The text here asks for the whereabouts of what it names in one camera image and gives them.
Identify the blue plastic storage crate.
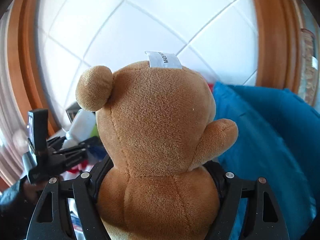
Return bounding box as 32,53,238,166
213,82,319,239

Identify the person's left hand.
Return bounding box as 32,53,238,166
23,179,47,205

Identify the brown teddy bear plush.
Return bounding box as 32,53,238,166
75,52,238,239

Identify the rolled patterned carpet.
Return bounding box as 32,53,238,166
298,28,319,106

